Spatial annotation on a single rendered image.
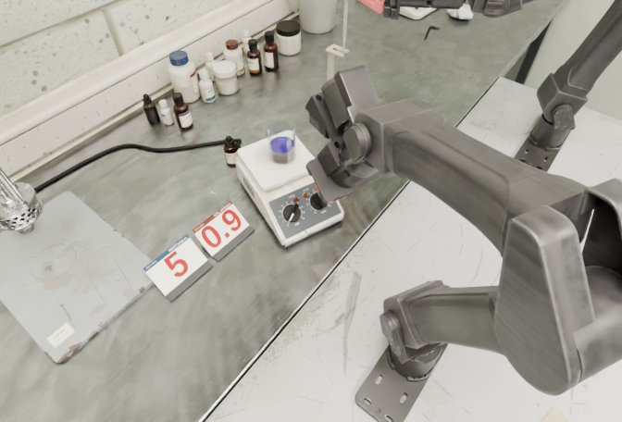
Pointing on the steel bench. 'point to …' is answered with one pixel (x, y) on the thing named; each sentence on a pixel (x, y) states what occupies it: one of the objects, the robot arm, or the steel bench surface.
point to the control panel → (309, 217)
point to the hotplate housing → (278, 197)
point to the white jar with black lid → (288, 37)
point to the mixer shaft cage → (18, 204)
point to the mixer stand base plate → (68, 276)
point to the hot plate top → (257, 158)
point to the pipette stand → (332, 58)
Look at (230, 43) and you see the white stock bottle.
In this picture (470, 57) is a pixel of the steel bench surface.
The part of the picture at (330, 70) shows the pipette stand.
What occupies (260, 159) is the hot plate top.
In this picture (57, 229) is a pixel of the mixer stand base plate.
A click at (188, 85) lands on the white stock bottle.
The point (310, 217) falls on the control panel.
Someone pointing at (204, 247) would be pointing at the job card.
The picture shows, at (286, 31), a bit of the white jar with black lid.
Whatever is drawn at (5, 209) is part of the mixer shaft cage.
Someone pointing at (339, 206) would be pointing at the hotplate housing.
